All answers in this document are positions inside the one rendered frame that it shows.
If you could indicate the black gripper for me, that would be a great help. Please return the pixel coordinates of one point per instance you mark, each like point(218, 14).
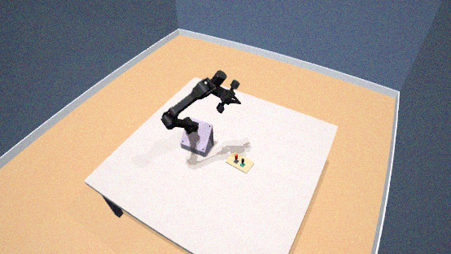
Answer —
point(234, 85)

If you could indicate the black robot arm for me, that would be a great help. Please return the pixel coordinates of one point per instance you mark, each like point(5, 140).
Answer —
point(199, 91)

